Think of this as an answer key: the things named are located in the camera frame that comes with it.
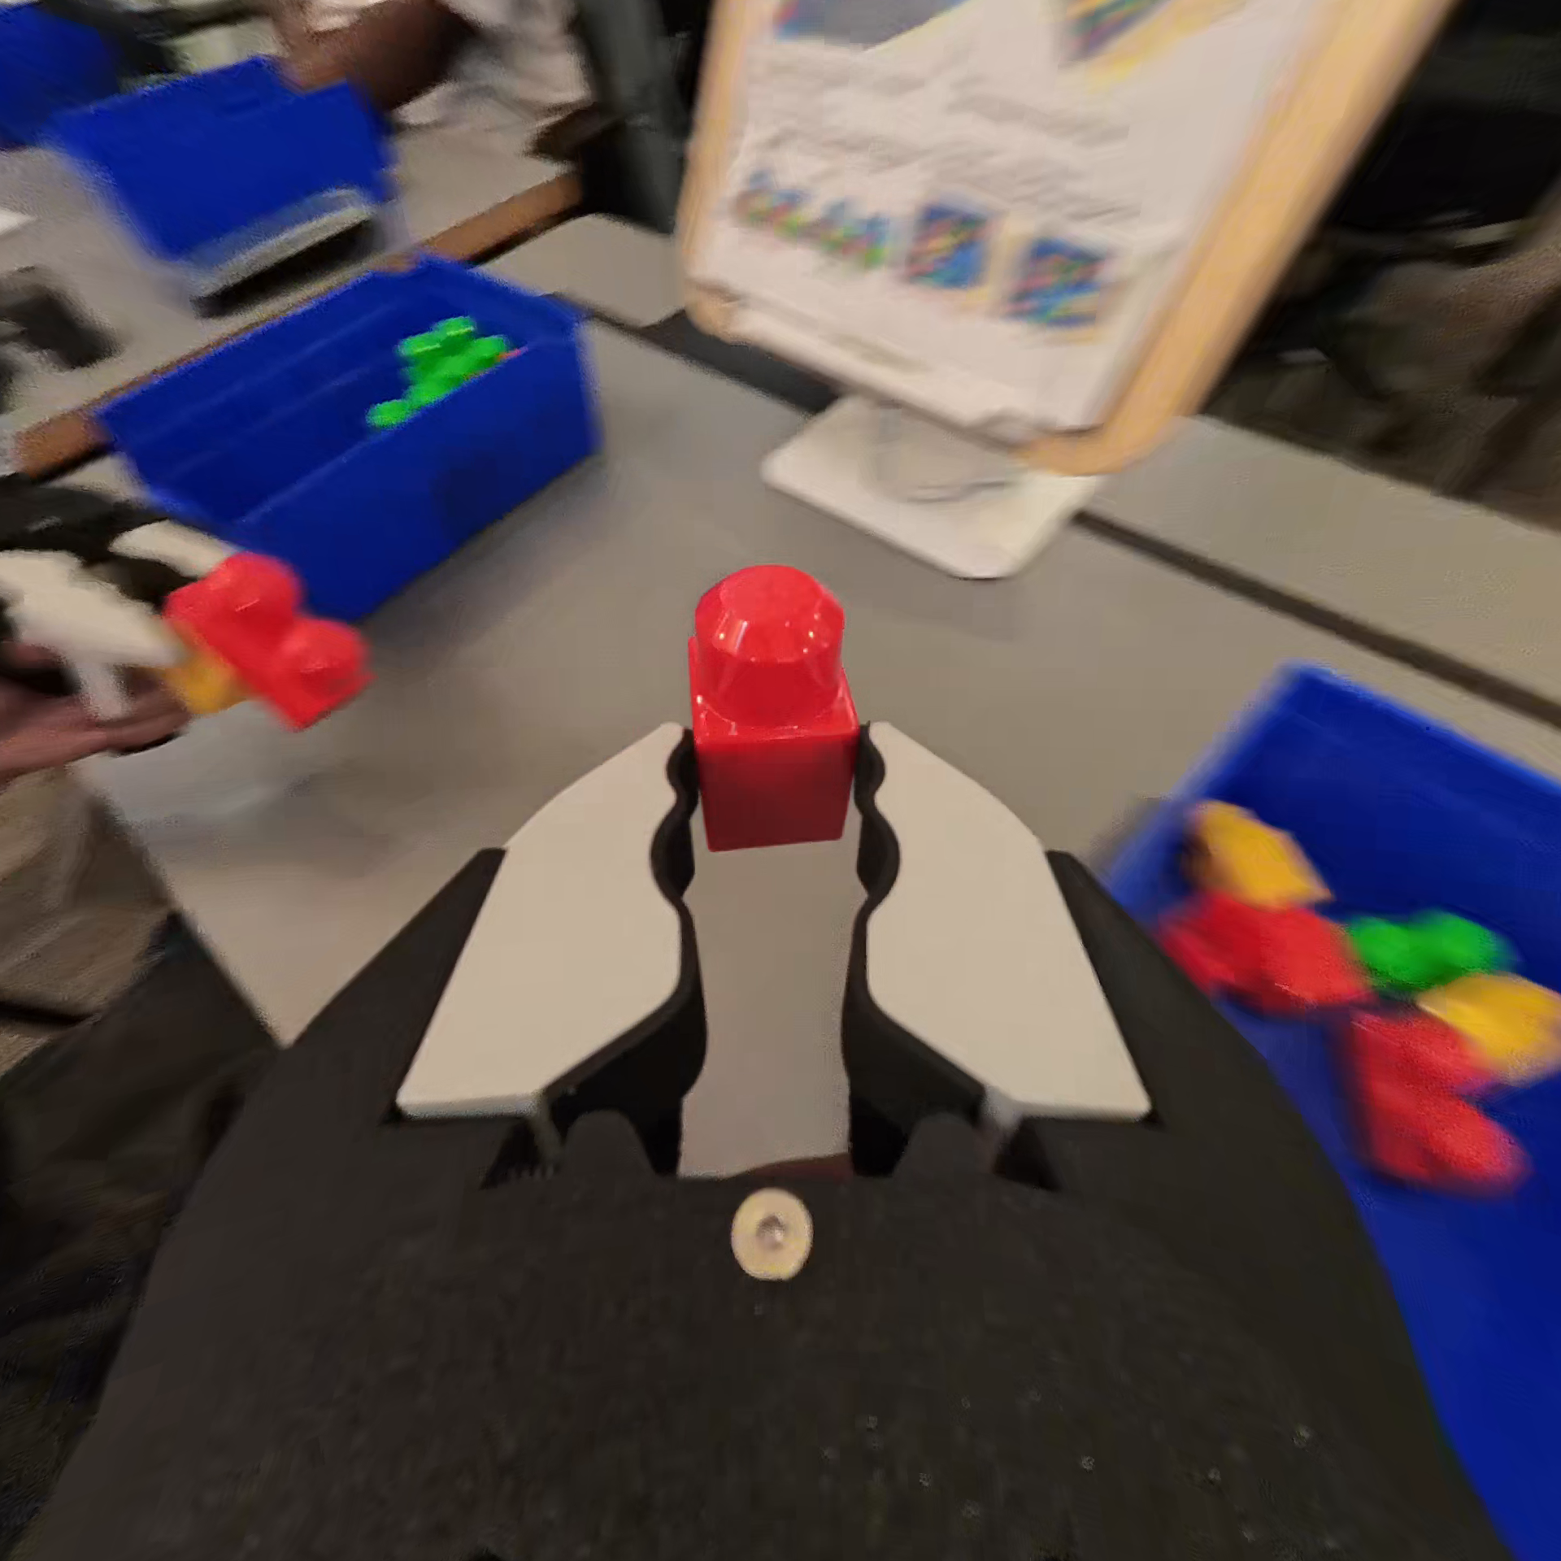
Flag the person's dark sweatshirt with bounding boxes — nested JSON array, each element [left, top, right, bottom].
[[0, 915, 282, 1561]]

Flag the yellow toy block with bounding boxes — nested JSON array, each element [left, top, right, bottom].
[[163, 653, 250, 720]]

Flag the red double toy block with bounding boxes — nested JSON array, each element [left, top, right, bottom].
[[161, 552, 373, 734]]

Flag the blue plastic bin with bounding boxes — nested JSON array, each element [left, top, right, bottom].
[[48, 58, 397, 294], [1103, 664, 1561, 1561], [96, 257, 602, 625], [0, 6, 124, 151]]

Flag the brown-edged side table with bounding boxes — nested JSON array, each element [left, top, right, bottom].
[[13, 171, 587, 478]]

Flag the grey desk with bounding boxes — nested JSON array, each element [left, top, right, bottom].
[[0, 214, 1561, 1050]]

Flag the rows of toy blocks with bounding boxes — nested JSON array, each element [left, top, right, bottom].
[[366, 318, 526, 432]]

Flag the pile of colourful toy blocks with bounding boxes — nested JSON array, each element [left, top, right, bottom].
[[1157, 799, 1561, 1192]]

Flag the person's left hand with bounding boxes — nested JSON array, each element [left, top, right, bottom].
[[0, 662, 187, 785]]

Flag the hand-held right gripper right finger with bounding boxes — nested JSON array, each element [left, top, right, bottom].
[[841, 720, 1154, 1182]]

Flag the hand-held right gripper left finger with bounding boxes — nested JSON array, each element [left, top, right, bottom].
[[395, 721, 709, 1166]]

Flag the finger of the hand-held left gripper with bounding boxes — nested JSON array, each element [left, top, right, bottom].
[[109, 523, 245, 588], [0, 549, 189, 723]]

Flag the white printed paper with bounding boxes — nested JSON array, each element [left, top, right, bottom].
[[695, 0, 1343, 432]]

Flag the clear plastic sheet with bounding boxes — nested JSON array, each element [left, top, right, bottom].
[[182, 196, 382, 300]]

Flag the denim jacket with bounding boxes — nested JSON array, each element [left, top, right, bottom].
[[578, 0, 715, 235]]

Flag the instruction board on stand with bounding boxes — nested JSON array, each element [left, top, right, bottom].
[[676, 0, 1458, 478]]

